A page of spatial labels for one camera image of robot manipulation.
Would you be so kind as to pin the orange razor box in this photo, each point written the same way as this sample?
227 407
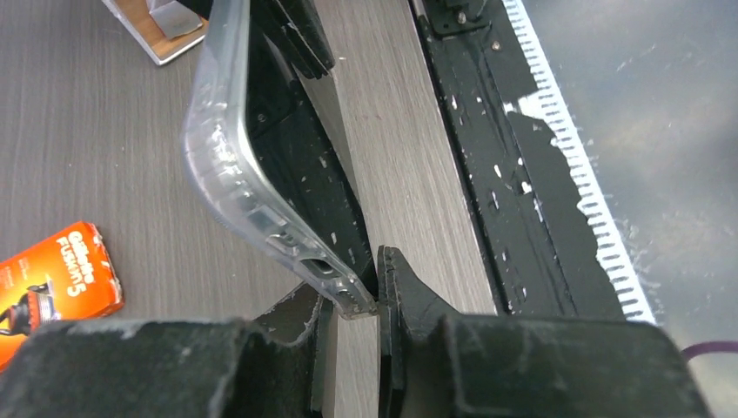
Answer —
68 276

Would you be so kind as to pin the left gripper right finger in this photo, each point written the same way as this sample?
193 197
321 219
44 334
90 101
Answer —
438 362

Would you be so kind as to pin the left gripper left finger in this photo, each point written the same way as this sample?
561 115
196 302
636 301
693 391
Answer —
277 365

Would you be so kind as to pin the white wire wooden shelf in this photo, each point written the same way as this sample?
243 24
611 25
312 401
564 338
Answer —
164 29

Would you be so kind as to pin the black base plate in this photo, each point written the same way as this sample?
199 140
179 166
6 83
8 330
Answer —
547 239

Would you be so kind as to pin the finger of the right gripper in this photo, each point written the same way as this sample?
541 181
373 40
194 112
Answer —
294 27

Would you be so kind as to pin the clear phone case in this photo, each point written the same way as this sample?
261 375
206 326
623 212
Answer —
225 171

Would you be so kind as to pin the black phone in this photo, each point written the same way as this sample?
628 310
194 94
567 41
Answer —
299 159

